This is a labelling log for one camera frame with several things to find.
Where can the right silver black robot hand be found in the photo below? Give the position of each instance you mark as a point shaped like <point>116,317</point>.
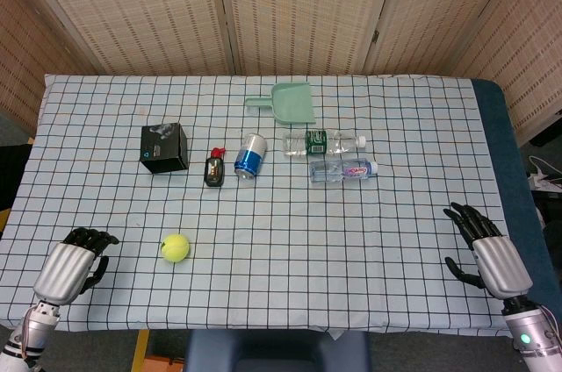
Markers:
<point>502,264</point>

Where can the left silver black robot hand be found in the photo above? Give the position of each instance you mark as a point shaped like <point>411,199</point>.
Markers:
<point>61,269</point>

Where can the yellow tennis ball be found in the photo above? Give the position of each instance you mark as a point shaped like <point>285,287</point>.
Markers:
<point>175,247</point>

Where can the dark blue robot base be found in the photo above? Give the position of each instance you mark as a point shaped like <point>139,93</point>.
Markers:
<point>276,350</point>

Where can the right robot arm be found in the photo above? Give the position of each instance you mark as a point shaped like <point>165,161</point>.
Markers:
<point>533,332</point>

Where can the orange box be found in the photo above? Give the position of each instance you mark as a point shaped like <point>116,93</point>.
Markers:
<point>162,364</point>

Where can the black cardboard box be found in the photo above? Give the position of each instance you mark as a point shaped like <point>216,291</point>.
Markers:
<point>164,148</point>

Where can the dark blue padded table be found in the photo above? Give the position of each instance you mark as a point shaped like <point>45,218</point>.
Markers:
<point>505,161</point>

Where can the small black bottle red cap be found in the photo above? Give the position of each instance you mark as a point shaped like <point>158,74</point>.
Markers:
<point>214,171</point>

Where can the clear bottle pink label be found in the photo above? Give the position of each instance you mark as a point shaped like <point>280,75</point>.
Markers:
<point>340,170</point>

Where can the blue silver drink can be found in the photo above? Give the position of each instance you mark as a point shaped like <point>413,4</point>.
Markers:
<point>251,157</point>

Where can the clear bottle green label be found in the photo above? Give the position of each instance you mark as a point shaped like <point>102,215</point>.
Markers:
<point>316,142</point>

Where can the light blue checked tablecloth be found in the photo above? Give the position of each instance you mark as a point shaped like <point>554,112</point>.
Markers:
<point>281,223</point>

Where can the metal screen hinge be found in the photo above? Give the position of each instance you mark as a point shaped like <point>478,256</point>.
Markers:
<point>374,35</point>

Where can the mint green plastic dustpan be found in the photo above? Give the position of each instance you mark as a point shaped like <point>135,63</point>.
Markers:
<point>293,103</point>

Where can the woven bamboo folding screen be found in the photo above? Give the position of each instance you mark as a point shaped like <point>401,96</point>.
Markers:
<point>281,8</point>

